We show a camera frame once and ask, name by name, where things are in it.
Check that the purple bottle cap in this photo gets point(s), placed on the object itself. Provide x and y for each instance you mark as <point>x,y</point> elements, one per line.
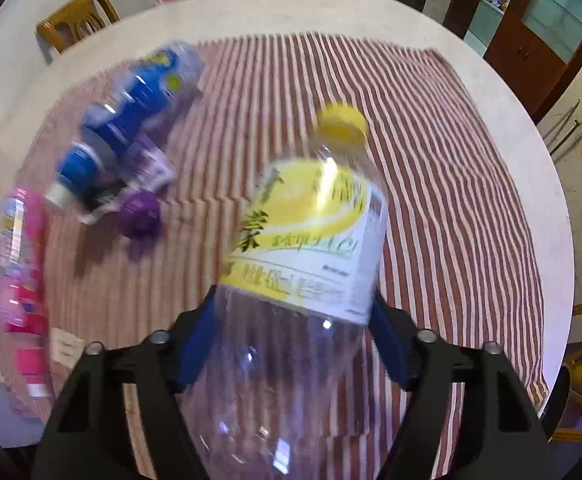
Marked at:
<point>141,215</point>

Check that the wooden chair with oval back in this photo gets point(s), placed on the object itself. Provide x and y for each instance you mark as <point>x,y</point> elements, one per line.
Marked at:
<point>76,17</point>

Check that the wooden door with glass panes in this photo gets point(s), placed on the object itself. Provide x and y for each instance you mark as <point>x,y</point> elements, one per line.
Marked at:
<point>531,55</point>

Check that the small paper card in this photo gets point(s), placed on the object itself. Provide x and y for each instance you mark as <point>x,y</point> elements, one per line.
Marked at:
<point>66,347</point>

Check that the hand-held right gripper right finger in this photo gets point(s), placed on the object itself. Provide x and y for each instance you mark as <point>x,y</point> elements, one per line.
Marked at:
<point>393,355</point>

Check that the pink labelled plastic bottle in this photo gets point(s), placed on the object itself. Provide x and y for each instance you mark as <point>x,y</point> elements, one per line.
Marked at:
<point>21,270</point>

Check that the red white striped cloth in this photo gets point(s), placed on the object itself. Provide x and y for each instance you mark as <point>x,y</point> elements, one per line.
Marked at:
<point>446,185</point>

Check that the clear bottle with yellow label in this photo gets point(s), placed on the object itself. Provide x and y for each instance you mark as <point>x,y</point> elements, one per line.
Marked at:
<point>311,240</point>

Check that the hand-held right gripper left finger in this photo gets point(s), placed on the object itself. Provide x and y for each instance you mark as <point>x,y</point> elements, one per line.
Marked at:
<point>191,355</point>

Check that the blue labelled plastic bottle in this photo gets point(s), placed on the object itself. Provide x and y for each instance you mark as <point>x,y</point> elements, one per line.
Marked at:
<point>131,105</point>

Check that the small white purple wrapper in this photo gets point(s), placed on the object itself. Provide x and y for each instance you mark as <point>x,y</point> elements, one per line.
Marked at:
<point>155,170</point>

